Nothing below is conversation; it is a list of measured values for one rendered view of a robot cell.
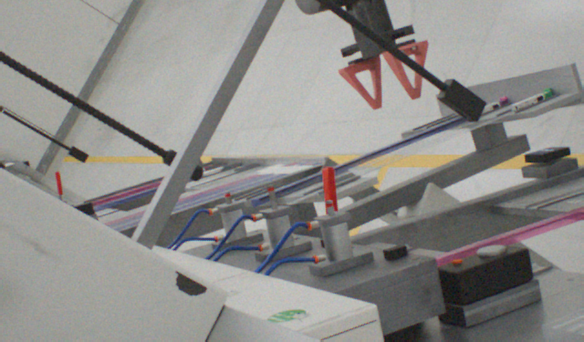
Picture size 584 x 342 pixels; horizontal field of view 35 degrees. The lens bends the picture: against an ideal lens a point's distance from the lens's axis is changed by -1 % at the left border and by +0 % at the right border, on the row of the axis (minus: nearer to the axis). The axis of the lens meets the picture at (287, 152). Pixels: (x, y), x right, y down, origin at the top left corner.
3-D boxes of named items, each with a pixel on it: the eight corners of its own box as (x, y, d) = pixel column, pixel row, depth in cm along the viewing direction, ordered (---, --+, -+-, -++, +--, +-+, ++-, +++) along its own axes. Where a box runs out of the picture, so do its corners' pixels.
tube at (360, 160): (503, 106, 158) (501, 99, 158) (508, 104, 157) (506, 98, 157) (253, 206, 134) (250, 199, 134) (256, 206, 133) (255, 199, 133)
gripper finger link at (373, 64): (378, 110, 131) (357, 46, 130) (350, 117, 137) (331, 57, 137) (415, 98, 134) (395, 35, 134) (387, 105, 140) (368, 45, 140)
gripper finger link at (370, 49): (406, 102, 125) (385, 36, 124) (377, 110, 131) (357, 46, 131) (444, 89, 128) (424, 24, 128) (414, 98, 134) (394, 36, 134)
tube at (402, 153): (547, 98, 149) (545, 91, 149) (553, 97, 148) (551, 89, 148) (286, 204, 125) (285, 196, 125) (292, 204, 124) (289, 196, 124)
